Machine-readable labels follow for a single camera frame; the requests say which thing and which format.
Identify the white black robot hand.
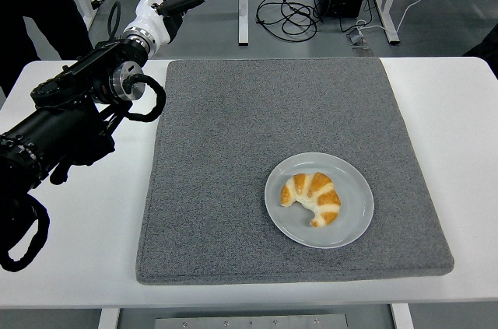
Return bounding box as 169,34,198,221
123,0,226,45

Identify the golden croissant bread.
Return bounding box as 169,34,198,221
280,171,342,228

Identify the pale grey round plate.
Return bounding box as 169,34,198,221
264,152,374,249

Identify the grey metal plate with screws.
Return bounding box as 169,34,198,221
154,313,350,329

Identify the white slim desk leg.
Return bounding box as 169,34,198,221
237,0,250,47

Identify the grey felt mat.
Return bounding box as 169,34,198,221
135,57,455,286

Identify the grey floor socket box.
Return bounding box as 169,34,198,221
347,29,369,48

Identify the white table leg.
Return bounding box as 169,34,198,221
391,303,416,329
96,308,121,329

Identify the coiled black floor cable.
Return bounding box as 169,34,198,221
255,0,326,43

